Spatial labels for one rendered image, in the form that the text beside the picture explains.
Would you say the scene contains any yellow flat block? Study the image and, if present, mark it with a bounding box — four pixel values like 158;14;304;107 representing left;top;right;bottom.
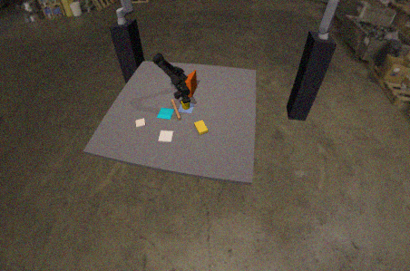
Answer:
194;121;208;135

